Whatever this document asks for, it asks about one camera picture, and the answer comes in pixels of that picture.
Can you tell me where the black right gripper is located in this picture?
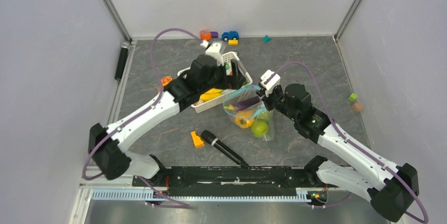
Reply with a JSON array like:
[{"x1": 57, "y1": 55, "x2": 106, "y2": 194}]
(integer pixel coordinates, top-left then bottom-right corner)
[{"x1": 256, "y1": 84, "x2": 298, "y2": 122}]

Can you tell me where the red green toy mango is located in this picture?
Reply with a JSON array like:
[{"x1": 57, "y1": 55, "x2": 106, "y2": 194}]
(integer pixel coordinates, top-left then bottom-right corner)
[{"x1": 225, "y1": 63, "x2": 234, "y2": 76}]

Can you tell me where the green toy cabbage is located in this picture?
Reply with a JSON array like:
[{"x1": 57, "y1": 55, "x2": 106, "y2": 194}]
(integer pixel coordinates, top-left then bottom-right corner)
[{"x1": 256, "y1": 110, "x2": 274, "y2": 122}]

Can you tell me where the purple toy eggplant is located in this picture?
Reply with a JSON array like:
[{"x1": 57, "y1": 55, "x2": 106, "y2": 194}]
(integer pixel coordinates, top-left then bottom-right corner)
[{"x1": 227, "y1": 96, "x2": 260, "y2": 112}]

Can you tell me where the clear zip top bag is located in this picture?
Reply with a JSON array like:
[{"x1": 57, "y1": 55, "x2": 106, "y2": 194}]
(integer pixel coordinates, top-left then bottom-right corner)
[{"x1": 222, "y1": 84, "x2": 275, "y2": 141}]

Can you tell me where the green toy pear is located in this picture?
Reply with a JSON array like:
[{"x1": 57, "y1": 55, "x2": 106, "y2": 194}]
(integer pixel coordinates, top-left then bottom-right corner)
[{"x1": 251, "y1": 120, "x2": 269, "y2": 138}]

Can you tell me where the orange toy bell pepper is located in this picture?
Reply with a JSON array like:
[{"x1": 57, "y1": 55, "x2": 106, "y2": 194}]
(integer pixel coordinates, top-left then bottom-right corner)
[{"x1": 234, "y1": 110, "x2": 255, "y2": 129}]

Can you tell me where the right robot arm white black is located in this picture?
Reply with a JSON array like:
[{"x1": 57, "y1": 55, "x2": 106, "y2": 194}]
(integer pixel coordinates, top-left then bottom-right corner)
[{"x1": 257, "y1": 83, "x2": 419, "y2": 222}]

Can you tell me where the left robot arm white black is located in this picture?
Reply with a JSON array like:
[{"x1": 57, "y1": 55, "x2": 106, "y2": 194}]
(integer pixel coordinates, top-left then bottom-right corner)
[{"x1": 88, "y1": 51, "x2": 251, "y2": 186}]

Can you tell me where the yellow toy banana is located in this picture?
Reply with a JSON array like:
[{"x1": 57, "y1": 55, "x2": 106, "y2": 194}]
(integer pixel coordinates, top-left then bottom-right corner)
[{"x1": 199, "y1": 88, "x2": 223, "y2": 102}]

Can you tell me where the yellow lego brick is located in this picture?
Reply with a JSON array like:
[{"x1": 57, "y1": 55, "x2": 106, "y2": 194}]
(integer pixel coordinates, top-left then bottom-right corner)
[{"x1": 228, "y1": 40, "x2": 239, "y2": 46}]

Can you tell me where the small beige garlic toy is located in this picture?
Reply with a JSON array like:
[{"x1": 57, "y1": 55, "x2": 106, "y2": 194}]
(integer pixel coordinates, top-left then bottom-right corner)
[{"x1": 195, "y1": 100, "x2": 204, "y2": 106}]

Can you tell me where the blue toy car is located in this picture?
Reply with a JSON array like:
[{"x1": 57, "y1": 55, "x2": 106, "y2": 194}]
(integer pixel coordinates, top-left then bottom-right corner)
[{"x1": 221, "y1": 31, "x2": 239, "y2": 41}]

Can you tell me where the white plastic basket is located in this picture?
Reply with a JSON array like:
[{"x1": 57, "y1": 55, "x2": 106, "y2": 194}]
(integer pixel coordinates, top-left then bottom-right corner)
[{"x1": 191, "y1": 51, "x2": 253, "y2": 113}]

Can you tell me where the purple small block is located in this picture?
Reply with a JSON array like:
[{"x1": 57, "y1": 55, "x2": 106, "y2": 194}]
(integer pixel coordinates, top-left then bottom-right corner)
[{"x1": 210, "y1": 31, "x2": 219, "y2": 38}]

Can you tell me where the teal triangular block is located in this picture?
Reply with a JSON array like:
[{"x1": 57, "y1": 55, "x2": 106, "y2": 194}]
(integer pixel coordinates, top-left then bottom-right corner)
[{"x1": 263, "y1": 35, "x2": 271, "y2": 43}]

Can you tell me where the orange tape roll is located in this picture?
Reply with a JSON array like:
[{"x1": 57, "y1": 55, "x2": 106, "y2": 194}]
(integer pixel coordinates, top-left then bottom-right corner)
[{"x1": 199, "y1": 30, "x2": 212, "y2": 41}]

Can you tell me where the black microphone on table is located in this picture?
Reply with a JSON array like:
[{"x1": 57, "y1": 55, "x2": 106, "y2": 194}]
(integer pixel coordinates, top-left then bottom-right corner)
[{"x1": 200, "y1": 130, "x2": 249, "y2": 169}]

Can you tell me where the orange red round toy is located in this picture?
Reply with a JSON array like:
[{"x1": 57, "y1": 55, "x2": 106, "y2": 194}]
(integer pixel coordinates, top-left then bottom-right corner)
[{"x1": 160, "y1": 76, "x2": 173, "y2": 87}]

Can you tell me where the orange wedge block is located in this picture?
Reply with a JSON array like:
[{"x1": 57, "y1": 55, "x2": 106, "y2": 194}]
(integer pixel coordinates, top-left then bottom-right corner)
[{"x1": 191, "y1": 131, "x2": 205, "y2": 148}]

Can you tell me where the lime green cube block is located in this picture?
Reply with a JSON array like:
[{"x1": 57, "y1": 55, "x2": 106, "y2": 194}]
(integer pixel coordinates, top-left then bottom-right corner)
[{"x1": 348, "y1": 93, "x2": 358, "y2": 102}]

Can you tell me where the tan wooden cube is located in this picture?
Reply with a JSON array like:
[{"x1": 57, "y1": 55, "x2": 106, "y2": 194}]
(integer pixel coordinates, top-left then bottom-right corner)
[{"x1": 352, "y1": 102, "x2": 364, "y2": 112}]

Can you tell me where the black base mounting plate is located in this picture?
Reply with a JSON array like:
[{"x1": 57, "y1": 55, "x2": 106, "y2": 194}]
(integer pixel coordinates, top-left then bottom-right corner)
[{"x1": 149, "y1": 166, "x2": 326, "y2": 197}]

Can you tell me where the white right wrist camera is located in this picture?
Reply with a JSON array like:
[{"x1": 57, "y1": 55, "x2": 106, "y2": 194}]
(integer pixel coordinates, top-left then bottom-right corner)
[{"x1": 259, "y1": 70, "x2": 280, "y2": 97}]

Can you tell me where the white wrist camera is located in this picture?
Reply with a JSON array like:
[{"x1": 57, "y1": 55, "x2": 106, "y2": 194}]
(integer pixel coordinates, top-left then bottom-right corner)
[
  {"x1": 259, "y1": 70, "x2": 280, "y2": 97},
  {"x1": 205, "y1": 41, "x2": 225, "y2": 66}
]

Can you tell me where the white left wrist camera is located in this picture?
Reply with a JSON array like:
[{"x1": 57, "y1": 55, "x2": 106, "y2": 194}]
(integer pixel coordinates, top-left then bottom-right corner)
[{"x1": 205, "y1": 41, "x2": 225, "y2": 66}]

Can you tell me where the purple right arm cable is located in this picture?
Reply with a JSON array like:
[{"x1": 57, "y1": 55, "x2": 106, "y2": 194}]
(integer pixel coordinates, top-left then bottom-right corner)
[{"x1": 272, "y1": 61, "x2": 430, "y2": 224}]

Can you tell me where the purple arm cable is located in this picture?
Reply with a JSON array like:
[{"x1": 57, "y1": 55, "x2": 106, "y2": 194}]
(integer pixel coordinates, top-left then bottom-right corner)
[
  {"x1": 82, "y1": 27, "x2": 210, "y2": 210},
  {"x1": 272, "y1": 61, "x2": 430, "y2": 224}
]

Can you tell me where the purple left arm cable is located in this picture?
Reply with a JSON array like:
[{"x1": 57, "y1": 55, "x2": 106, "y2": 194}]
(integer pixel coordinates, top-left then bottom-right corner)
[{"x1": 82, "y1": 27, "x2": 210, "y2": 210}]

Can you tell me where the black microphone on rail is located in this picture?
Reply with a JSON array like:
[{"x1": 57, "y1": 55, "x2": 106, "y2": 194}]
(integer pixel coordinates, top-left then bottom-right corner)
[{"x1": 114, "y1": 41, "x2": 131, "y2": 81}]

